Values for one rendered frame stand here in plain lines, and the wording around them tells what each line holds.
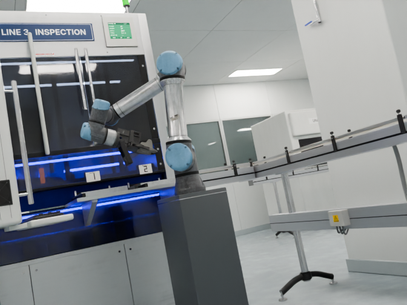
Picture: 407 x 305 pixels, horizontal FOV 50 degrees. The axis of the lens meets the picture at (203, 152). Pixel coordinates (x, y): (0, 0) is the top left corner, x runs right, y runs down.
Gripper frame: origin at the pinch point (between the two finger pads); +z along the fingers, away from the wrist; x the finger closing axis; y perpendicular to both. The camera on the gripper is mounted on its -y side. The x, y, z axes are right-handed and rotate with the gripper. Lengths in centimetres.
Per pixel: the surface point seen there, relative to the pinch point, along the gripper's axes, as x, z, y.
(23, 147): 23, -56, -5
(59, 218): 26, -33, -34
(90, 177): 73, -13, 3
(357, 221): -11, 122, -14
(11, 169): 23, -59, -16
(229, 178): 76, 87, 26
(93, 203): 43.0, -14.8, -19.9
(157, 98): 64, 19, 64
